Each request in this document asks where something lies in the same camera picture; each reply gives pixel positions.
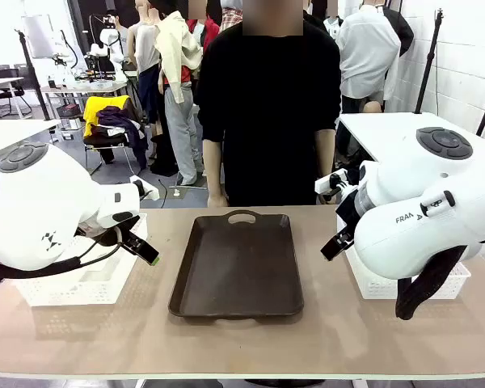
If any cluttered background workbench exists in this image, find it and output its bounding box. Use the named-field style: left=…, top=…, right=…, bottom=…
left=40, top=68, right=129, bottom=107

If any metal frame chair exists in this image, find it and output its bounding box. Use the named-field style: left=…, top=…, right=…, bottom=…
left=82, top=120, right=146, bottom=179

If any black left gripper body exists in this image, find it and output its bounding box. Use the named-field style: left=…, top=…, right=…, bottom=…
left=77, top=215, right=141, bottom=246

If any black tripod stand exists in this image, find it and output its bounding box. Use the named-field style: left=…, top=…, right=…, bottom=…
left=413, top=6, right=446, bottom=115
left=14, top=27, right=53, bottom=122

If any mannequin with white tank top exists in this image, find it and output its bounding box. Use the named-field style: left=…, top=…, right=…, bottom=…
left=126, top=0, right=163, bottom=127

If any person's right hand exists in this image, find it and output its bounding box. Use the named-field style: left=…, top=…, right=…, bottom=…
left=207, top=192, right=230, bottom=209

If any mannequin with white shirt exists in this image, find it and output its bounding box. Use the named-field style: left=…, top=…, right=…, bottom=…
left=334, top=0, right=402, bottom=115

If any person's black sweater torso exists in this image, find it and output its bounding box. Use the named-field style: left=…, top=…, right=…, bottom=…
left=196, top=19, right=343, bottom=207

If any white perforated plastic basket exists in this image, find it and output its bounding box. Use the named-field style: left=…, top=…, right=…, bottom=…
left=336, top=209, right=472, bottom=301
left=14, top=213, right=150, bottom=307

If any white side desk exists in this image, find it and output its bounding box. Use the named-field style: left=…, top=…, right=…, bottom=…
left=0, top=118, right=62, bottom=163

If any dark purple clothing pile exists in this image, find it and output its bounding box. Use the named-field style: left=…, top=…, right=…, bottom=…
left=91, top=105, right=150, bottom=170

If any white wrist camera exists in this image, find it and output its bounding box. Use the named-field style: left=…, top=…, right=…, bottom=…
left=129, top=175, right=161, bottom=202
left=314, top=169, right=349, bottom=204

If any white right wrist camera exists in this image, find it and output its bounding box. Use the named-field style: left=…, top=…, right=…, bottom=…
left=314, top=169, right=349, bottom=204

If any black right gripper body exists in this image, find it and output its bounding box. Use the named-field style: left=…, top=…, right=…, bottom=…
left=335, top=188, right=363, bottom=236

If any person in red jacket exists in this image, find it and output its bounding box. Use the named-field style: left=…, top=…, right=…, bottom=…
left=185, top=15, right=221, bottom=56

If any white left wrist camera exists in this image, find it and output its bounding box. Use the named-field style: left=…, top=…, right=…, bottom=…
left=129, top=175, right=161, bottom=202

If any black office chair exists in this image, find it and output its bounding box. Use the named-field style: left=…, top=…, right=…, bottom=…
left=0, top=65, right=33, bottom=119

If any black hanging jacket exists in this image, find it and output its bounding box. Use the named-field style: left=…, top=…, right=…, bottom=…
left=382, top=6, right=415, bottom=58

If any yellow cloth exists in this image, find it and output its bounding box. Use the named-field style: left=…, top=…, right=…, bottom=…
left=82, top=95, right=131, bottom=138

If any clear plastic beaker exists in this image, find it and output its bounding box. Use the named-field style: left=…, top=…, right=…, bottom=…
left=79, top=255, right=124, bottom=285

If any person's right forearm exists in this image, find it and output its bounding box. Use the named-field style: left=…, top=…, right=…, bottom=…
left=202, top=138, right=228, bottom=199

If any mannequin with cream jacket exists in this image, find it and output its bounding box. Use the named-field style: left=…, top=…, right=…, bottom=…
left=153, top=0, right=206, bottom=188

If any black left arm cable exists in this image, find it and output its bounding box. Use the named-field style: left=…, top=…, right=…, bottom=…
left=0, top=226, right=124, bottom=284

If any white reflector panel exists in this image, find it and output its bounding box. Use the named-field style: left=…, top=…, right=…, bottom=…
left=21, top=14, right=57, bottom=60

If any red and black box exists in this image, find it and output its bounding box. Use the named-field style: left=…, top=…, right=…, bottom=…
left=55, top=102, right=85, bottom=131

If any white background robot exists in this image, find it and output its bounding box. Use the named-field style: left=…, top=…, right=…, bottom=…
left=88, top=13, right=127, bottom=84

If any person's left forearm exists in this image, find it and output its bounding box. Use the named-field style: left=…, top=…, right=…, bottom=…
left=314, top=129, right=337, bottom=179

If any dark brown plastic tray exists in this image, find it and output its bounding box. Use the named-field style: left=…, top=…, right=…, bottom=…
left=168, top=209, right=305, bottom=323

